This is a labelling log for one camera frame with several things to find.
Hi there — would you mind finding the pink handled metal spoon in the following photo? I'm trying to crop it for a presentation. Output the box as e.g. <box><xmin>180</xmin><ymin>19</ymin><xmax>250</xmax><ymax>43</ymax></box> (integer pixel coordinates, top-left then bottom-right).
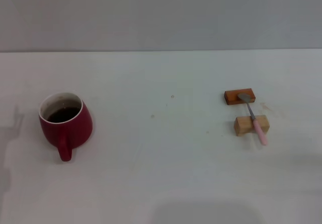
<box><xmin>237</xmin><ymin>93</ymin><xmax>268</xmax><ymax>146</ymax></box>

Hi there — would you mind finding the light wooden block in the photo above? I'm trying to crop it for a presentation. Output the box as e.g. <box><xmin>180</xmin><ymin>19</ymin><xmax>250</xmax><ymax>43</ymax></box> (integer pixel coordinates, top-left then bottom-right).
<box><xmin>233</xmin><ymin>114</ymin><xmax>270</xmax><ymax>137</ymax></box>

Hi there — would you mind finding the dark orange wooden block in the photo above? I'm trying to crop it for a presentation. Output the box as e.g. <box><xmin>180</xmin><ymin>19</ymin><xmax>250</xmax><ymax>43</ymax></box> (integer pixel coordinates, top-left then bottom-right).
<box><xmin>223</xmin><ymin>88</ymin><xmax>257</xmax><ymax>106</ymax></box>

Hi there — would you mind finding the red ceramic cup with coffee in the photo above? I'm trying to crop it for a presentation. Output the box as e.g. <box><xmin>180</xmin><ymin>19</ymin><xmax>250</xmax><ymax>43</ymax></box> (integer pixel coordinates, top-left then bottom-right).
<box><xmin>38</xmin><ymin>92</ymin><xmax>93</xmax><ymax>162</ymax></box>

